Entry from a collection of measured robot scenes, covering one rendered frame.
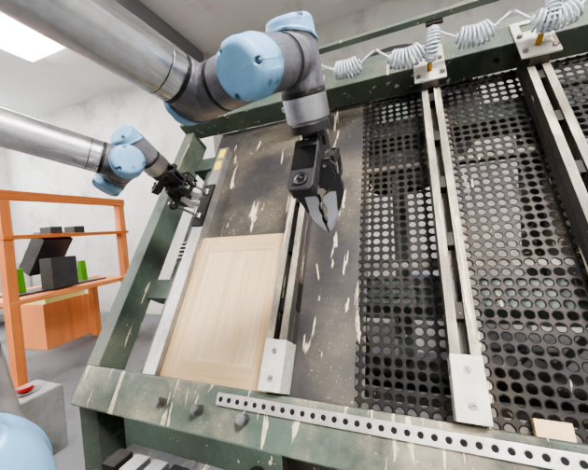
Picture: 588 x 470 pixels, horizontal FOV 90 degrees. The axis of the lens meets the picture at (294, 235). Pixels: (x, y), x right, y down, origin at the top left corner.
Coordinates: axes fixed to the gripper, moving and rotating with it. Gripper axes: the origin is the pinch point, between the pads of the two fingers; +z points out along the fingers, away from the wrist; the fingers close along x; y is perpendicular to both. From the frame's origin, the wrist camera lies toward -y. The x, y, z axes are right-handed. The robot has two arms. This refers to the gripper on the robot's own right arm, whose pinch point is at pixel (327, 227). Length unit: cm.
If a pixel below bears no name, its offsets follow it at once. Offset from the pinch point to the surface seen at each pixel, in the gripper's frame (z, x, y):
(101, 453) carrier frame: 62, 81, -27
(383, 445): 42.4, -7.5, -18.2
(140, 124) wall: -20, 390, 373
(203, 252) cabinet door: 21, 57, 26
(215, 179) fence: 2, 60, 54
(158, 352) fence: 37, 61, -6
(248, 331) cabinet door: 34.8, 31.2, 2.4
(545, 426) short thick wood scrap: 41, -37, -10
